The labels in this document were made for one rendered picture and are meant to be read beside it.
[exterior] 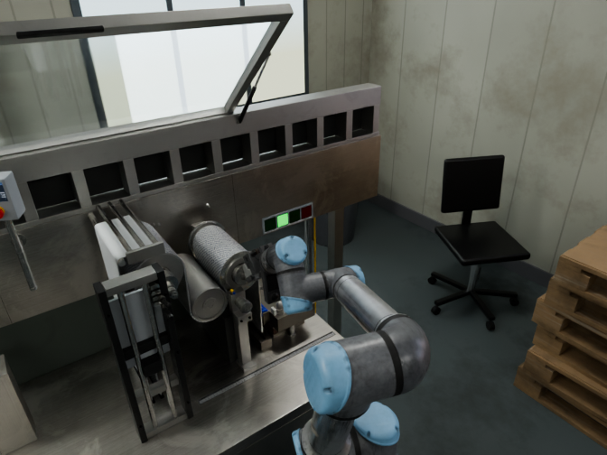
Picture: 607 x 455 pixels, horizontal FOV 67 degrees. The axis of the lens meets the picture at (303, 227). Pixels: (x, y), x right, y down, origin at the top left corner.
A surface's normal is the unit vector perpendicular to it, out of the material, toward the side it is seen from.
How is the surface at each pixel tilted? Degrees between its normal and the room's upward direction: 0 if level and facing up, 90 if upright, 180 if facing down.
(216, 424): 0
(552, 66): 90
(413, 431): 0
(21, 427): 90
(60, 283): 90
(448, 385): 0
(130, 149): 90
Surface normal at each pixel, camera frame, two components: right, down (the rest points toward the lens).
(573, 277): -0.79, 0.31
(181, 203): 0.57, 0.39
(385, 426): 0.11, -0.89
